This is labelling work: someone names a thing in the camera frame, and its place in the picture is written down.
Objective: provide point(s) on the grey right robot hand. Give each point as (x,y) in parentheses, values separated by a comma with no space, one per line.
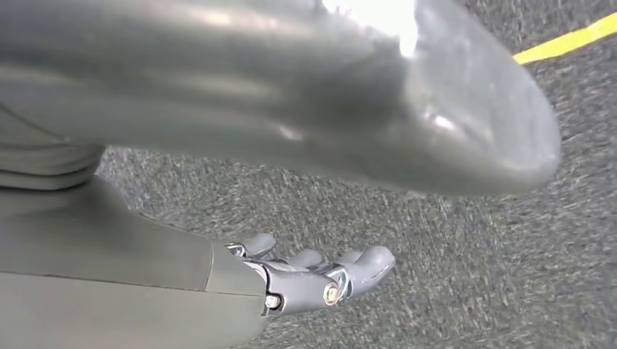
(120,279)

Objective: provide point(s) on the shiny silver robot body shell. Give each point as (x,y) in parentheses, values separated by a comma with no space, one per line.
(241,96)

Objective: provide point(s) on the yellow floor tape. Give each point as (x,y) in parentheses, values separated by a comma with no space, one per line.
(569,41)

